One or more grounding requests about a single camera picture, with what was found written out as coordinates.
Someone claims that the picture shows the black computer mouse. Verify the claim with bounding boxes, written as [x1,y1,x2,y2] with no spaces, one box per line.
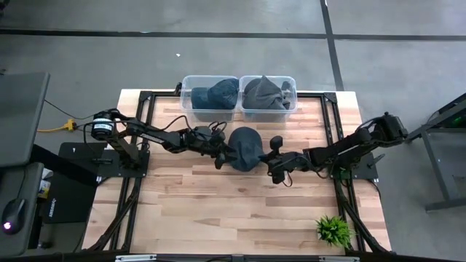
[1,198,27,235]

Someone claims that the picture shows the black aluminium rig frame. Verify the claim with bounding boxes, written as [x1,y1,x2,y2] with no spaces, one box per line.
[82,89,393,262]

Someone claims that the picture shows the black Husky box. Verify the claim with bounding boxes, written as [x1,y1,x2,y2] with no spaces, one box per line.
[42,170,98,225]

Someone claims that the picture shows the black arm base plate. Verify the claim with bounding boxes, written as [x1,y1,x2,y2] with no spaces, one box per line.
[58,141,151,179]
[329,151,379,181]

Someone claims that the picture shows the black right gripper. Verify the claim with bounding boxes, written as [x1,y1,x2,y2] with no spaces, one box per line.
[257,135,310,185]

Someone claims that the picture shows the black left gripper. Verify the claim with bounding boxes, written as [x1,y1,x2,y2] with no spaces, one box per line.
[196,125,237,170]

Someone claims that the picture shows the clear plastic container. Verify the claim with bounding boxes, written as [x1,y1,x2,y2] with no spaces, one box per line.
[238,74,299,124]
[180,74,241,124]

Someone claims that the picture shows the dark blue baseball cap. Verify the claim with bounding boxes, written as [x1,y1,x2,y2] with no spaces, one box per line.
[227,126,267,173]
[190,77,240,111]

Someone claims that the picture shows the grey desk surface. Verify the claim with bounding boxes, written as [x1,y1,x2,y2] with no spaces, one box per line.
[0,162,45,258]

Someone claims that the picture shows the grey flat panel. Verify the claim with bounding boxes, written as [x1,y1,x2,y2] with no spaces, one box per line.
[0,71,51,168]

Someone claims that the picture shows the grey metal table frame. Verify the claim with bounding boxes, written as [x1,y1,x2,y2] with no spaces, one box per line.
[401,92,466,213]

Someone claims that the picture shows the yellow extension cable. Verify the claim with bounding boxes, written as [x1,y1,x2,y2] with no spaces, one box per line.
[36,119,77,134]

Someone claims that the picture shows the green plant in white pot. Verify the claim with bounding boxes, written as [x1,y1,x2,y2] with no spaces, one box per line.
[315,215,355,250]

